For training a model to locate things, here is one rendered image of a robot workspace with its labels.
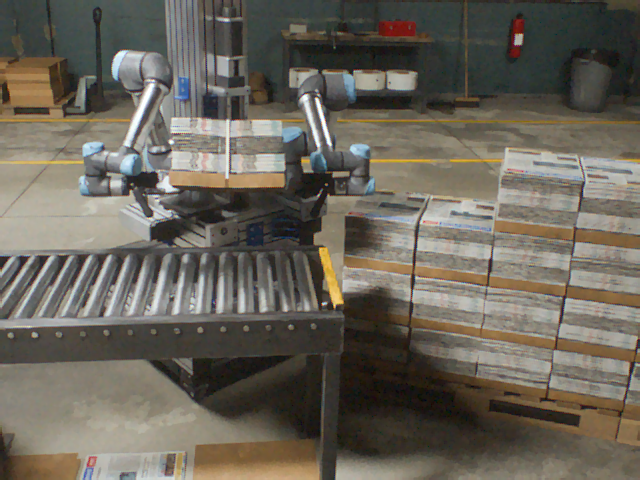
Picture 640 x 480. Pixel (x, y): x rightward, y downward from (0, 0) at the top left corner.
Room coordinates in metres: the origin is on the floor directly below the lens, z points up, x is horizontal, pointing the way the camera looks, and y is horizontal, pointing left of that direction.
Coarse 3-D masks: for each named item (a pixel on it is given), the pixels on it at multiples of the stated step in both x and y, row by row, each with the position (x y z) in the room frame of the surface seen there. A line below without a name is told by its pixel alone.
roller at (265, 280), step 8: (264, 256) 2.19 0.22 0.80; (264, 264) 2.13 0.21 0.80; (264, 272) 2.06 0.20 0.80; (264, 280) 2.00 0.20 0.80; (272, 280) 2.04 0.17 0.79; (264, 288) 1.95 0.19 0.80; (272, 288) 1.97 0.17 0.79; (264, 296) 1.89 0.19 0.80; (272, 296) 1.91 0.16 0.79; (264, 304) 1.84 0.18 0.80; (272, 304) 1.85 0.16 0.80
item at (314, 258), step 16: (0, 256) 2.13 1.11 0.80; (48, 256) 2.15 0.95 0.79; (64, 256) 2.15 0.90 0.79; (80, 256) 2.16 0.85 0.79; (144, 256) 2.19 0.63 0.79; (160, 256) 2.20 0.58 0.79; (176, 256) 2.20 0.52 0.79; (256, 256) 2.24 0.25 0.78; (272, 256) 2.24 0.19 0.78; (320, 256) 2.27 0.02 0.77; (176, 272) 2.20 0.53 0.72; (256, 272) 2.24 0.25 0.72; (272, 272) 2.24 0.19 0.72; (320, 272) 2.27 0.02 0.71
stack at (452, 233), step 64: (384, 192) 2.85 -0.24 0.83; (384, 256) 2.53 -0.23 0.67; (448, 256) 2.46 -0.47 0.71; (512, 256) 2.41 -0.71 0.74; (576, 256) 2.34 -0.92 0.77; (448, 320) 2.46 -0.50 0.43; (512, 320) 2.39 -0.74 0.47; (576, 320) 2.33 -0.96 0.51; (448, 384) 2.45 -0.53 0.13; (576, 384) 2.32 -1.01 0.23
